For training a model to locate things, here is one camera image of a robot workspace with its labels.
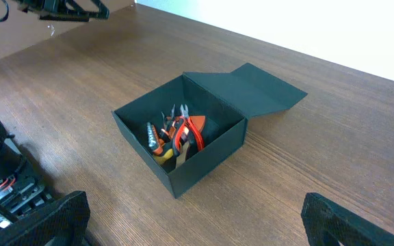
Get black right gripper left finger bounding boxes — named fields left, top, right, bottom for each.
left=0, top=191, right=90, bottom=245

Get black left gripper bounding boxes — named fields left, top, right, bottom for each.
left=14, top=0, right=109, bottom=22

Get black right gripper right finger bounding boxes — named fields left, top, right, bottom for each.
left=301, top=193, right=394, bottom=246

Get yellow black ratchet screwdriver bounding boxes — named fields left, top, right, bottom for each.
left=153, top=148, right=174, bottom=165

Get orange socket bit rail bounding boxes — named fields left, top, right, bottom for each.
left=146, top=122, right=163, bottom=156

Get small red cutting pliers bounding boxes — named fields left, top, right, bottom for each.
left=172, top=105, right=205, bottom=156

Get orange black needle-nose pliers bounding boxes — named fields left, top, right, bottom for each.
left=159, top=105, right=180, bottom=144

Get orange scraper with tan handle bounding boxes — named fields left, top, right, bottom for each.
left=176, top=115, right=206, bottom=168

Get black box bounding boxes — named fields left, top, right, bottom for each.
left=112, top=63, right=307, bottom=198

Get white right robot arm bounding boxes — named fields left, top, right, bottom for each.
left=0, top=107, right=394, bottom=245

